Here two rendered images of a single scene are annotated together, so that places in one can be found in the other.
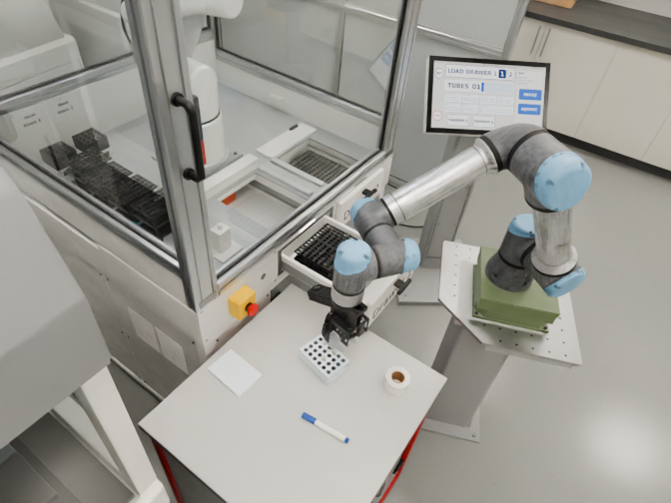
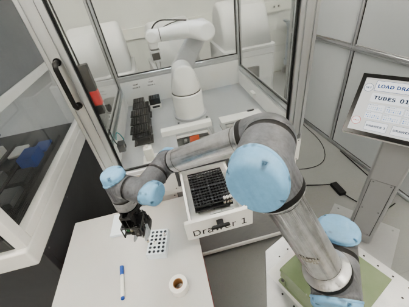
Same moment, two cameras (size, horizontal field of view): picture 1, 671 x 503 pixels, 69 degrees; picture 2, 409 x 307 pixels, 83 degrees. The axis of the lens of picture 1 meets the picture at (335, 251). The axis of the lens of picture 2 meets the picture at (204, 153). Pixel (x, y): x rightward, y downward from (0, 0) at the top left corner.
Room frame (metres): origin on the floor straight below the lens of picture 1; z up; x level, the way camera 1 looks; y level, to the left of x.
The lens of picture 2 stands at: (0.63, -0.65, 1.70)
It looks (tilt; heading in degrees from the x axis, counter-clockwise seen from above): 37 degrees down; 53
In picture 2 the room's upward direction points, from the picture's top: 9 degrees counter-clockwise
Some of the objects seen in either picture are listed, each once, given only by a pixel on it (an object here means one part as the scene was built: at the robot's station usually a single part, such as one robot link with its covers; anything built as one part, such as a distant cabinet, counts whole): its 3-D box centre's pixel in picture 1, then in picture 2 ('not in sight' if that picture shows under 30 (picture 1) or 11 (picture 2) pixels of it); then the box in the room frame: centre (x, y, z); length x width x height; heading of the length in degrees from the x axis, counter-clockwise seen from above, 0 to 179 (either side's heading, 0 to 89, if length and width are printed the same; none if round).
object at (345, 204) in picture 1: (360, 197); not in sight; (1.44, -0.07, 0.87); 0.29 x 0.02 x 0.11; 149
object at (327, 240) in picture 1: (337, 258); (209, 190); (1.11, -0.01, 0.87); 0.22 x 0.18 x 0.06; 59
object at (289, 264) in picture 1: (335, 258); (208, 189); (1.11, 0.00, 0.86); 0.40 x 0.26 x 0.06; 59
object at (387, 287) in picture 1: (391, 287); (219, 222); (1.00, -0.18, 0.87); 0.29 x 0.02 x 0.11; 149
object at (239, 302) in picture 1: (243, 302); not in sight; (0.88, 0.25, 0.88); 0.07 x 0.05 x 0.07; 149
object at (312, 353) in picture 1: (324, 358); (158, 243); (0.78, 0.00, 0.78); 0.12 x 0.08 x 0.04; 48
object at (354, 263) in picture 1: (352, 266); (117, 184); (0.74, -0.04, 1.22); 0.09 x 0.08 x 0.11; 115
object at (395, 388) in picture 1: (396, 380); (179, 285); (0.74, -0.21, 0.78); 0.07 x 0.07 x 0.04
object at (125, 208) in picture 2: (348, 289); (126, 201); (0.74, -0.04, 1.14); 0.08 x 0.08 x 0.05
